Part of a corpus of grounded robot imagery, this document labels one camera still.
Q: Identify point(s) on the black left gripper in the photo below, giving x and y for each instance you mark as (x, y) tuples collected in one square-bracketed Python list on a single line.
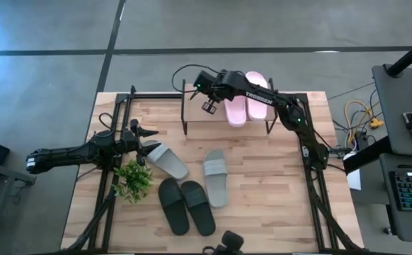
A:
[(133, 141)]

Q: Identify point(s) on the black aluminium rig frame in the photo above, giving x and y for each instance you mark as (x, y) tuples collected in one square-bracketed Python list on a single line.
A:
[(127, 106)]

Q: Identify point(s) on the grey desk with keyboard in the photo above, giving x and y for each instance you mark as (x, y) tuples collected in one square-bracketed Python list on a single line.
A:
[(386, 212)]

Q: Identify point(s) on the grey side stand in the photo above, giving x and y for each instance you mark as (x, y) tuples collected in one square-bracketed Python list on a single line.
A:
[(4, 173)]

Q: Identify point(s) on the wooden shelf with black frame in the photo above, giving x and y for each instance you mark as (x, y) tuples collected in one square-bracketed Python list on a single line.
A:
[(199, 113)]

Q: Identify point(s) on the grey desk with phone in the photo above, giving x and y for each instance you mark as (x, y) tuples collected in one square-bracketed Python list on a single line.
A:
[(393, 106)]

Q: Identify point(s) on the black table-level camera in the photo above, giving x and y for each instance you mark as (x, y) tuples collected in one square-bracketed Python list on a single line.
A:
[(231, 242)]

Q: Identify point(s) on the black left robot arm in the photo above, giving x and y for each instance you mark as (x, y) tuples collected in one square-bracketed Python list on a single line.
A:
[(61, 156)]

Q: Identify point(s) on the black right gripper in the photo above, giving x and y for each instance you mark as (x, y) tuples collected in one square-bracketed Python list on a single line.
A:
[(220, 86)]

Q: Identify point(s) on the black slide sandal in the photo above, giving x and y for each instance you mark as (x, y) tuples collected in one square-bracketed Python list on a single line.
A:
[(199, 209), (173, 209)]

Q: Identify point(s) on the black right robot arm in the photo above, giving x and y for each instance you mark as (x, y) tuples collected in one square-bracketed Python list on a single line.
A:
[(262, 99)]

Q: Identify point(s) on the grey slide sandal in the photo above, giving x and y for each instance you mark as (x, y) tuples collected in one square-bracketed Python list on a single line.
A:
[(168, 161), (215, 180)]

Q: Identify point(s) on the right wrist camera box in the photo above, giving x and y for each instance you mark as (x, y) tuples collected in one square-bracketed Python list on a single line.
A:
[(203, 80)]

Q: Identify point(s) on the pink slide sandal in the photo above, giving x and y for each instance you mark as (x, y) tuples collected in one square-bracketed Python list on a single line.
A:
[(236, 113), (257, 110)]

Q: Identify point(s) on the green artificial plant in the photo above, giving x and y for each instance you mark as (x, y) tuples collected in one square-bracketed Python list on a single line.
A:
[(133, 180)]

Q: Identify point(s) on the white paper sheet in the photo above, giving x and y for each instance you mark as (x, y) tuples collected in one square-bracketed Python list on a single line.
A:
[(354, 177)]

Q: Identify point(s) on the black diagonal pole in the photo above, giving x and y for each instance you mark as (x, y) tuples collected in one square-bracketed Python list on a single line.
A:
[(409, 55)]

